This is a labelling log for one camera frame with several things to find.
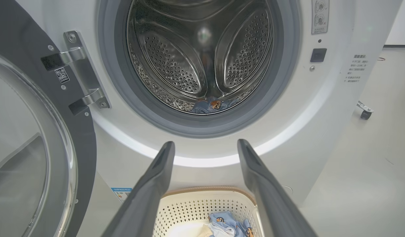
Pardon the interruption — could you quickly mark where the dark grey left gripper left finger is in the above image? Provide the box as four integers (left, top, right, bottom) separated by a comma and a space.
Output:
102, 142, 176, 237

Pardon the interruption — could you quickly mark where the metal caster wheel leg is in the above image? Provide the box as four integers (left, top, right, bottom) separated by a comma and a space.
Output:
356, 100, 374, 120

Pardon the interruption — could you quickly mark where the blue energy label sticker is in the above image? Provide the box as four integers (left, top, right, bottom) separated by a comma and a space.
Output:
111, 187, 133, 203

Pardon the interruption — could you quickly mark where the white basket with brown rim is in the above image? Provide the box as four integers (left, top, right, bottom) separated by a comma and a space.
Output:
152, 186, 266, 237

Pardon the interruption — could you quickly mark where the dark round glass washer door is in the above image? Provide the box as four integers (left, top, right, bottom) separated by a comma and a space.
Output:
0, 0, 98, 237

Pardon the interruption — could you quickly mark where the grey warning sticker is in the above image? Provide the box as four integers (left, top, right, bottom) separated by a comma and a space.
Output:
311, 0, 330, 35

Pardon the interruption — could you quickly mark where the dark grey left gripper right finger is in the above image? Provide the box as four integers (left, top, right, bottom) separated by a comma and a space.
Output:
237, 139, 318, 237

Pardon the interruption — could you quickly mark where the white front-load washing machine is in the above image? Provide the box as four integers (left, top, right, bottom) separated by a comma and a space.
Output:
15, 0, 404, 237

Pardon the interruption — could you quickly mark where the blue cartoon print garment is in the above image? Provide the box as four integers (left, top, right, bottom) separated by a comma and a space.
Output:
208, 211, 255, 237
191, 97, 240, 114

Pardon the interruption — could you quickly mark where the plain white garment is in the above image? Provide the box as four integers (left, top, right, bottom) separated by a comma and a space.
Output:
166, 220, 236, 237

